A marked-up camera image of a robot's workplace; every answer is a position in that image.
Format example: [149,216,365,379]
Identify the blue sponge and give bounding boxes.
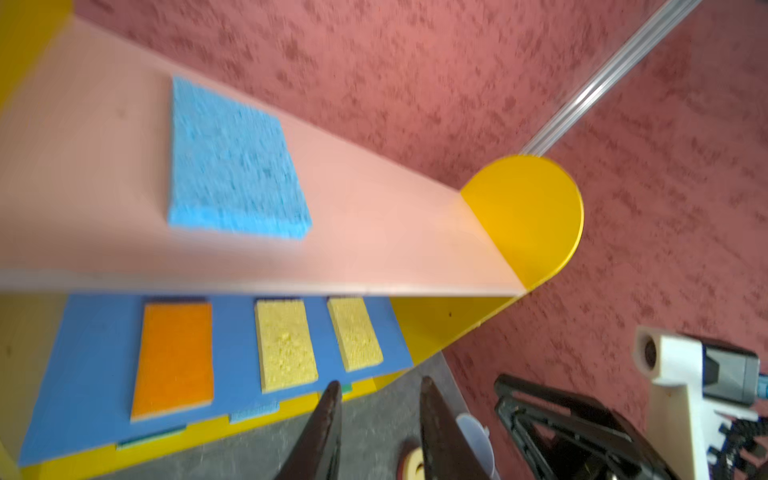
[229,402,280,424]
[167,77,313,239]

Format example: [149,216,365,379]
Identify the yellow shelf pink blue boards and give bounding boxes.
[1,1,583,479]

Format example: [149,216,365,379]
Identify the dark green scrub sponge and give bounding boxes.
[116,425,187,450]

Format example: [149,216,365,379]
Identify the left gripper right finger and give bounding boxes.
[419,376,489,480]

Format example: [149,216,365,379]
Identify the right aluminium corner post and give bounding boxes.
[520,0,701,156]

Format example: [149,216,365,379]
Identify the grey plastic cup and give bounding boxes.
[456,413,499,480]

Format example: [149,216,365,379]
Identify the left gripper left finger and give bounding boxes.
[274,380,342,480]

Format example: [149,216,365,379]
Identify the orange sponge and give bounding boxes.
[130,302,214,423]

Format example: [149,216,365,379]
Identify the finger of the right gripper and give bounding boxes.
[494,374,678,479]

